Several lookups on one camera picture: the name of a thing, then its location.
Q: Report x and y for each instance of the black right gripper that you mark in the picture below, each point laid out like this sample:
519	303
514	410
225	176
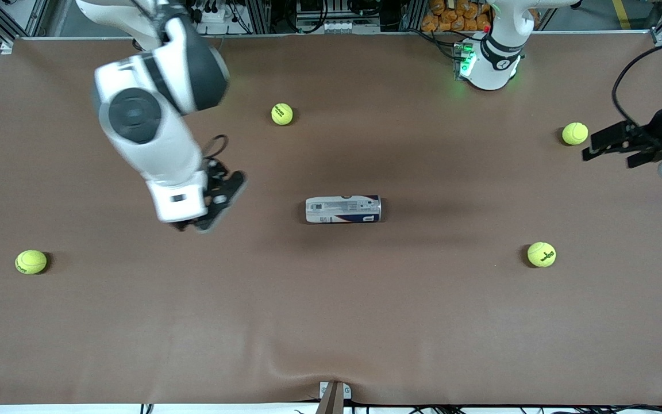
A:
212	181

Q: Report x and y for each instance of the white blue tennis ball can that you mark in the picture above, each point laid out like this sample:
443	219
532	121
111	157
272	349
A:
342	210

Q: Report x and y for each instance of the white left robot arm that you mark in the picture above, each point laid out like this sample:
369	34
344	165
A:
506	23

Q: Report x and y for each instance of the yellow green tennis ball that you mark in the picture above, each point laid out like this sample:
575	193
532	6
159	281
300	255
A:
574	133
282	114
31	261
541	254

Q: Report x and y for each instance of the brown table mat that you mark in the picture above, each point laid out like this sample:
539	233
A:
331	287

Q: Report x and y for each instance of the white power strip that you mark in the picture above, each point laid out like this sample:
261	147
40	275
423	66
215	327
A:
219	16

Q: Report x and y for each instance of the orange objects box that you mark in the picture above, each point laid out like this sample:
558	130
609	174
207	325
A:
451	17

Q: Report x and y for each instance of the grey electronics unit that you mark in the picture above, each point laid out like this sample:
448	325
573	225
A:
337	26

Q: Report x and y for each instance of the grey metal bracket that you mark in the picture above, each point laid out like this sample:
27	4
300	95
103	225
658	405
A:
331	399

